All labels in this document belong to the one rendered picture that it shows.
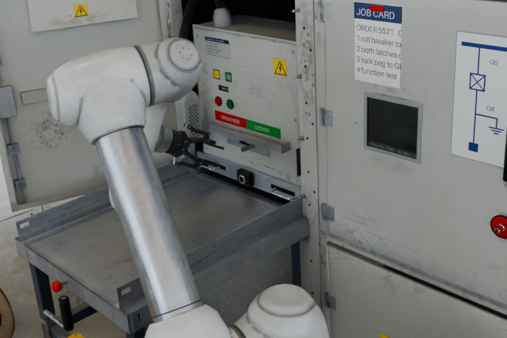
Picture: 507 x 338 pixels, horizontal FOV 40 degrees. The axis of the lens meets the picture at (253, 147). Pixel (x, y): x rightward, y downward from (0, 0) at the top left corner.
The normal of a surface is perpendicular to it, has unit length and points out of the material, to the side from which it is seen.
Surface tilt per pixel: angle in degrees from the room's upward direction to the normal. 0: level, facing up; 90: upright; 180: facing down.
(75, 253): 0
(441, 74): 90
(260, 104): 90
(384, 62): 90
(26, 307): 0
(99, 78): 59
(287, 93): 90
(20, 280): 0
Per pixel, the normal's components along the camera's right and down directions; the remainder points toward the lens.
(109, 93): 0.29, -0.17
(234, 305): 0.69, 0.22
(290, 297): 0.00, -0.93
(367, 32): -0.72, 0.29
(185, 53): 0.46, -0.25
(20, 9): 0.46, 0.30
